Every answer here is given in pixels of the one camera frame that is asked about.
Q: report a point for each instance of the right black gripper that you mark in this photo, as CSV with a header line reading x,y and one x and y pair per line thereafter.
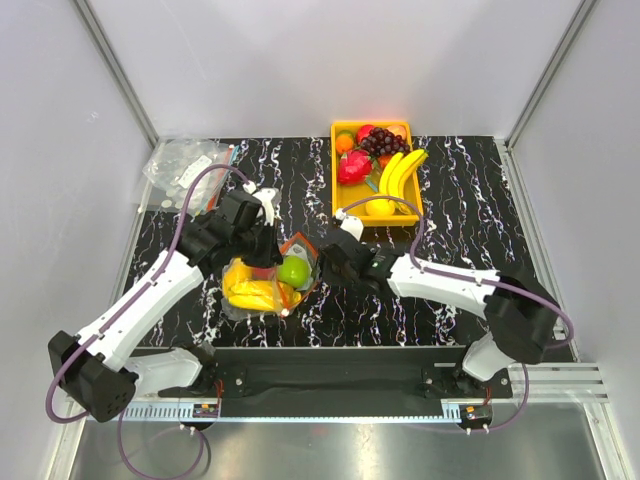
x,y
326,270

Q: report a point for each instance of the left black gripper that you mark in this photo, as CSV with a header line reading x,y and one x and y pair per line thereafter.
x,y
272,254

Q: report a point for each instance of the green apple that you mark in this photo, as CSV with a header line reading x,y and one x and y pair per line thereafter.
x,y
294,271

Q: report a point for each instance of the yellow banana bunch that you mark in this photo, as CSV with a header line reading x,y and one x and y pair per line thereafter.
x,y
398,171
245,291

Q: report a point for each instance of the clear zip bag orange zipper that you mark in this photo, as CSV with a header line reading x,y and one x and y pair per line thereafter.
x,y
299,246

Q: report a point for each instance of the yellow mango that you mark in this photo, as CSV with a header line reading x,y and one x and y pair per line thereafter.
x,y
289,297

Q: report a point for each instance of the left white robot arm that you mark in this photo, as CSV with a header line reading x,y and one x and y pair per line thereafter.
x,y
112,338

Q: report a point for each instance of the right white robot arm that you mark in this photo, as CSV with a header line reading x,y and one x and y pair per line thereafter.
x,y
519,311

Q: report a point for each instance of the stack of clear zip bags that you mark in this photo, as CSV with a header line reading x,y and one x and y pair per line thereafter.
x,y
175,164

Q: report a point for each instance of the yellow pear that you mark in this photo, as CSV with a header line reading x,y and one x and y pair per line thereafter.
x,y
380,207

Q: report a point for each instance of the yellow plastic fruit tray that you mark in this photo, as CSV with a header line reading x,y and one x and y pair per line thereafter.
x,y
352,198

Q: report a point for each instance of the yellow banana bunch in tray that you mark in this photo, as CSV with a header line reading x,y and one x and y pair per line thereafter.
x,y
398,171

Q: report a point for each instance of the pink dragon fruit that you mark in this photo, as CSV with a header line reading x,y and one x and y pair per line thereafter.
x,y
354,167

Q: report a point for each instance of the orange fruit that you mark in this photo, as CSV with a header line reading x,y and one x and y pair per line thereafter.
x,y
344,142

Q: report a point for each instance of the dark purple grape bunch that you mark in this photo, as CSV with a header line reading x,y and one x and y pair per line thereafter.
x,y
385,142

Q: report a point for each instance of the red peach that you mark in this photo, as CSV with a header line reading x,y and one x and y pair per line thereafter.
x,y
363,132

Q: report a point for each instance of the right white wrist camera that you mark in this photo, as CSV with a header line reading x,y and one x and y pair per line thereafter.
x,y
349,223

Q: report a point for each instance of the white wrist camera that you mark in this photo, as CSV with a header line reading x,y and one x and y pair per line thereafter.
x,y
349,223
269,199

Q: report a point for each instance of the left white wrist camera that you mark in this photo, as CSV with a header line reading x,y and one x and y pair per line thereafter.
x,y
269,199

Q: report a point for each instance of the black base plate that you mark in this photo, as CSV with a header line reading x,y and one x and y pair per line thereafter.
x,y
432,371

